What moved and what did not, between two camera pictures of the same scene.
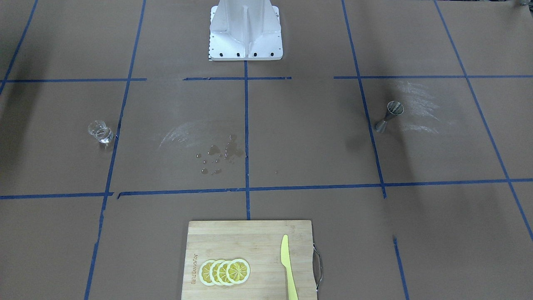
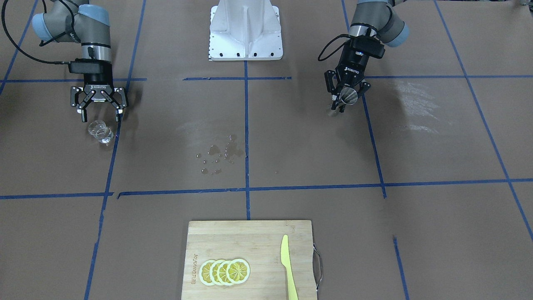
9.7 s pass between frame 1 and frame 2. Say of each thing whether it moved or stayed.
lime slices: stayed
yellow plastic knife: stayed
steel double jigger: moved
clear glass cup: stayed
